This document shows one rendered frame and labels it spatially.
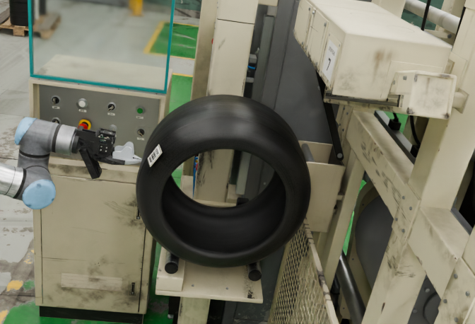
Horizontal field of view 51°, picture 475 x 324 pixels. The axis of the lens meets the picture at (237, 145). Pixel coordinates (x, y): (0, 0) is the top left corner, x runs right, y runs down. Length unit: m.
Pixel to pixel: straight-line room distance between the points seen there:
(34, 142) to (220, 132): 0.56
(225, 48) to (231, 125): 0.38
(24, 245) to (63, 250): 0.83
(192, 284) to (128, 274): 0.79
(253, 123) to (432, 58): 0.54
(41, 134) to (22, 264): 1.67
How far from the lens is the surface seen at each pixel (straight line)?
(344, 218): 2.02
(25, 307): 2.91
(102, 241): 2.45
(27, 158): 1.63
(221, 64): 1.75
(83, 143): 1.61
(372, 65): 1.16
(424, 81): 1.11
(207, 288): 1.78
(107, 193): 2.30
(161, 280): 1.73
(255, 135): 1.45
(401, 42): 1.17
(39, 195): 1.52
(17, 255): 3.25
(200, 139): 1.44
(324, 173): 1.88
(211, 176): 1.92
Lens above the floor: 1.97
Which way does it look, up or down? 24 degrees down
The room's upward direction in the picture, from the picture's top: 9 degrees clockwise
